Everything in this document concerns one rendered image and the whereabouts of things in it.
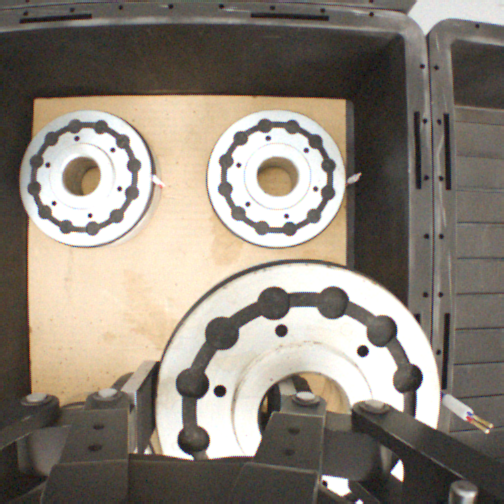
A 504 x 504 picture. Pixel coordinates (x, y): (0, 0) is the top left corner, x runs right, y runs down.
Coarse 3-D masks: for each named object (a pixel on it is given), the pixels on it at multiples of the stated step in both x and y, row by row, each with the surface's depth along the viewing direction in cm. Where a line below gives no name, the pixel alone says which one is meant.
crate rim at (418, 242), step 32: (0, 32) 20; (32, 32) 20; (64, 32) 21; (320, 32) 21; (352, 32) 21; (384, 32) 21; (416, 32) 21; (416, 64) 21; (416, 96) 21; (416, 128) 22; (416, 160) 22; (416, 192) 21; (416, 224) 21; (416, 256) 21; (416, 288) 21
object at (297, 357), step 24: (264, 360) 12; (288, 360) 12; (312, 360) 12; (336, 360) 12; (240, 384) 12; (264, 384) 12; (336, 384) 12; (360, 384) 12; (240, 408) 12; (240, 432) 12
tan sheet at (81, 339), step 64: (192, 128) 30; (192, 192) 30; (64, 256) 30; (128, 256) 30; (192, 256) 30; (256, 256) 31; (320, 256) 31; (64, 320) 30; (128, 320) 30; (64, 384) 30; (320, 384) 31
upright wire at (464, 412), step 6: (444, 396) 13; (450, 396) 13; (444, 402) 13; (450, 402) 13; (456, 402) 13; (450, 408) 13; (456, 408) 12; (462, 408) 12; (468, 408) 12; (462, 414) 12; (468, 414) 12; (474, 414) 12; (468, 420) 12; (480, 420) 11; (480, 426) 11; (486, 432) 11
